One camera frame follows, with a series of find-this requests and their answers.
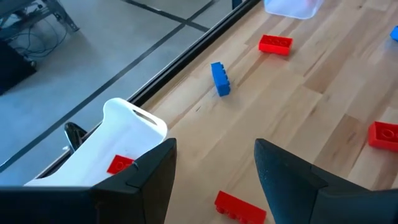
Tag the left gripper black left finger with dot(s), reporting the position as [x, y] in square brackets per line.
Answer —
[130, 199]

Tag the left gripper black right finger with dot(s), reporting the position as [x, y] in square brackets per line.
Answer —
[304, 199]

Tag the clear plastic bin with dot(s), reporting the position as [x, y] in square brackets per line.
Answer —
[292, 7]

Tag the black box on floor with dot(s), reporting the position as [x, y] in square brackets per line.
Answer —
[12, 67]

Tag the shiny black bracket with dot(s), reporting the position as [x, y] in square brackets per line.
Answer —
[74, 135]

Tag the white plastic bin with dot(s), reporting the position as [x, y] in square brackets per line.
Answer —
[102, 146]

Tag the red toy block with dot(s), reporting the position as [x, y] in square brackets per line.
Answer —
[239, 208]
[275, 46]
[384, 137]
[119, 164]

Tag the black table edge rail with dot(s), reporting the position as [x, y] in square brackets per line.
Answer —
[186, 53]

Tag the blue toy block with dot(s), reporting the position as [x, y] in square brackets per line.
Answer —
[395, 33]
[220, 80]

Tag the grey metal frame leg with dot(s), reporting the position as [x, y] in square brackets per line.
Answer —
[59, 14]

